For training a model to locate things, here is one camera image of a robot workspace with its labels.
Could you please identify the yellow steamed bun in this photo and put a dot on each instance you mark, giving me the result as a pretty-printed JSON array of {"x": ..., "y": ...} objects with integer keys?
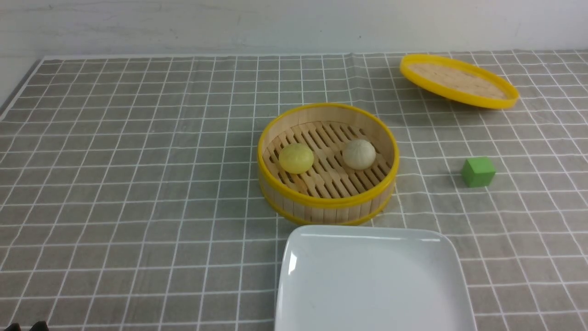
[{"x": 296, "y": 158}]

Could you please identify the white steamed bun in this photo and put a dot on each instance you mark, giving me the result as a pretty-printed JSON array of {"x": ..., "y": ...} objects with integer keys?
[{"x": 359, "y": 154}]

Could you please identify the white square plate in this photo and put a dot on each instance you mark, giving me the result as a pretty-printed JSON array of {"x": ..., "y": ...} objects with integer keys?
[{"x": 355, "y": 278}]

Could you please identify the bamboo steamer basket yellow rim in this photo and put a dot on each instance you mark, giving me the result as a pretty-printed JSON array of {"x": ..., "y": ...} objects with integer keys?
[{"x": 329, "y": 192}]

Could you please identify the grey checked tablecloth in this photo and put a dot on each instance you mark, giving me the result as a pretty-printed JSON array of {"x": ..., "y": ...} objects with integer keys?
[{"x": 130, "y": 198}]

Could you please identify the yellow rimmed steamer lid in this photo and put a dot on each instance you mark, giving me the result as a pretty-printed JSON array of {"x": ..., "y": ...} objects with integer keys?
[{"x": 459, "y": 81}]

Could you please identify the green cube block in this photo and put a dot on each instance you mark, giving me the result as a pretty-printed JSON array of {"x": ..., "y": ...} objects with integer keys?
[{"x": 478, "y": 172}]

